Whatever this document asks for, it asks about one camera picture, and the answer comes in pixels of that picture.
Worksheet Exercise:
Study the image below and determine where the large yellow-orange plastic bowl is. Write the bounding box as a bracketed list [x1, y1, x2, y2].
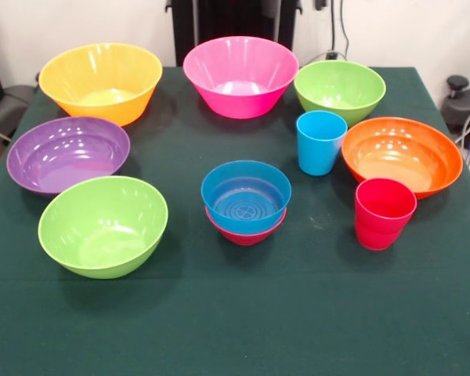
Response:
[38, 42, 164, 128]

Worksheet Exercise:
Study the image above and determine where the dark green table cloth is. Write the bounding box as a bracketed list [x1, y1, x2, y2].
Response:
[0, 65, 470, 376]

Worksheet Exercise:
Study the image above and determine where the white cable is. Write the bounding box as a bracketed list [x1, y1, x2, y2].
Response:
[454, 99, 470, 146]

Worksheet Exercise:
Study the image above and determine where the large pink plastic bowl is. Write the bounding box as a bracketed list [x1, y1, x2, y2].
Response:
[183, 35, 300, 120]

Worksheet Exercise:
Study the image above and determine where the small blue plastic bowl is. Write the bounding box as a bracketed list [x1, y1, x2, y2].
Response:
[200, 159, 293, 235]

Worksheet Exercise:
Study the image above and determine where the blue plastic cup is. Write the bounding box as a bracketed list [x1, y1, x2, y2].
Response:
[295, 110, 349, 176]

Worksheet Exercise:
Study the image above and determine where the small red plastic bowl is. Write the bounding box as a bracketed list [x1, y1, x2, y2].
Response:
[204, 206, 288, 247]

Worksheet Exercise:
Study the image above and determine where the light green plastic bowl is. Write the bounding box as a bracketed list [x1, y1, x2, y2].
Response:
[293, 60, 387, 128]
[37, 175, 169, 280]

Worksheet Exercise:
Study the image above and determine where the black floor stand base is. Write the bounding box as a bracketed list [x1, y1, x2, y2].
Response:
[441, 75, 470, 136]

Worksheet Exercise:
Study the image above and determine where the shallow orange plastic bowl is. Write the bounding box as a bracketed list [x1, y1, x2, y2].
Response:
[341, 116, 465, 201]

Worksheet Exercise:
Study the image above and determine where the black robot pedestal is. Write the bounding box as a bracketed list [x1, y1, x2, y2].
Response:
[171, 0, 298, 67]

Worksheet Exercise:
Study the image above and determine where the red plastic cup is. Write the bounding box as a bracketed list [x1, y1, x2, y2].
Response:
[354, 176, 418, 251]

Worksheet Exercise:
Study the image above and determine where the shallow purple plastic bowl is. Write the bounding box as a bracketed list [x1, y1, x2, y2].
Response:
[6, 116, 132, 196]

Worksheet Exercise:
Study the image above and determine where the black wall cable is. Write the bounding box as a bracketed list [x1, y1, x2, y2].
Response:
[330, 0, 337, 54]
[338, 0, 350, 60]

